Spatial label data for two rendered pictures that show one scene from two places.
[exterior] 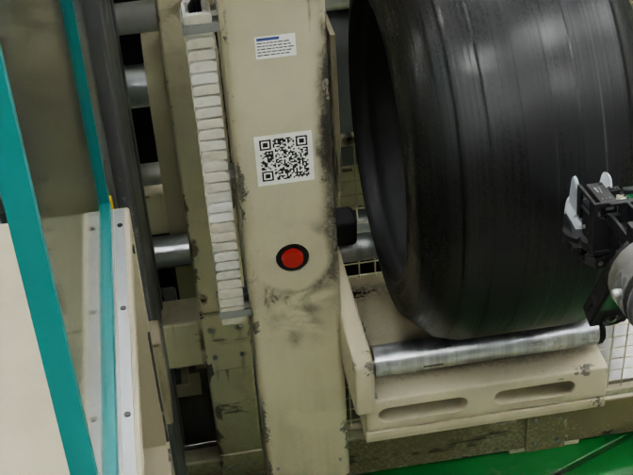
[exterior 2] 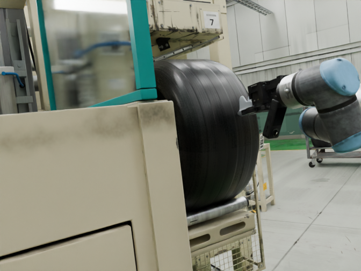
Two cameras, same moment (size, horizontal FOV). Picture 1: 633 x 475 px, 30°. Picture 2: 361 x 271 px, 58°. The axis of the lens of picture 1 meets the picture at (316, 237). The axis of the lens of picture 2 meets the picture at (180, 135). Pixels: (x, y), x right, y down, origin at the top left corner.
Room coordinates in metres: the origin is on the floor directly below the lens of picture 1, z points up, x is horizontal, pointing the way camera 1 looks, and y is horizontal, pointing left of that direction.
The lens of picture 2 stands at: (0.28, 0.29, 1.25)
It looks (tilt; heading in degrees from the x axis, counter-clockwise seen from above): 3 degrees down; 336
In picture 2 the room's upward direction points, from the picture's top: 7 degrees counter-clockwise
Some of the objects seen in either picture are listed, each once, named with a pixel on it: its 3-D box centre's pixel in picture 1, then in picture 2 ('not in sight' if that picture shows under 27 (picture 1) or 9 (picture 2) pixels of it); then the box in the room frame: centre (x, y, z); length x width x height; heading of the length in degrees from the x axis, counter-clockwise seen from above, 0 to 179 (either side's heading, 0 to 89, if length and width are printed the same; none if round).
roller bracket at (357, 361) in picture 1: (342, 303); not in sight; (1.41, -0.03, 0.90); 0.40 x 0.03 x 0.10; 7
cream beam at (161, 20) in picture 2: not in sight; (157, 23); (1.74, -0.30, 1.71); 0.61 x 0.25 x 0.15; 97
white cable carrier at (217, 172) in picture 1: (219, 172); not in sight; (1.34, 0.12, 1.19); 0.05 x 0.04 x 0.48; 7
